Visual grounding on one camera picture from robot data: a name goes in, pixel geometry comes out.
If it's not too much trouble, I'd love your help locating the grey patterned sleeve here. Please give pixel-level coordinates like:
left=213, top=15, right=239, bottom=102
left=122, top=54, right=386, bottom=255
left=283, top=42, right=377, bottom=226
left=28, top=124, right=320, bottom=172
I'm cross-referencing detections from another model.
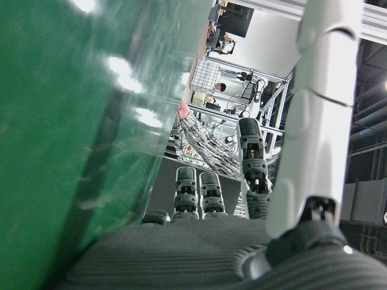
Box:
left=177, top=101, right=242, bottom=179

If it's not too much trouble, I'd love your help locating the white grid panel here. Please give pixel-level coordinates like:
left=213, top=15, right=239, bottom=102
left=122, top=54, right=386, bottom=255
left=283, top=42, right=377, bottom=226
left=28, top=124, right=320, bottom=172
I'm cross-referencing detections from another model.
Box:
left=190, top=59, right=220, bottom=91

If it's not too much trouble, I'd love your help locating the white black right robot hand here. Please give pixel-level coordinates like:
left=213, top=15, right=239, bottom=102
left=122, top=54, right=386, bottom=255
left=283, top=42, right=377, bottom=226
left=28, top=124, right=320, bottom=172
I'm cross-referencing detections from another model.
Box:
left=60, top=0, right=387, bottom=290

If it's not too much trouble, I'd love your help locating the blue plastic cup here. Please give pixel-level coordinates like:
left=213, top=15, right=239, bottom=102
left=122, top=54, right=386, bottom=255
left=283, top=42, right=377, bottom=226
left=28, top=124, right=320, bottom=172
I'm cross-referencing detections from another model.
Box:
left=0, top=0, right=212, bottom=290

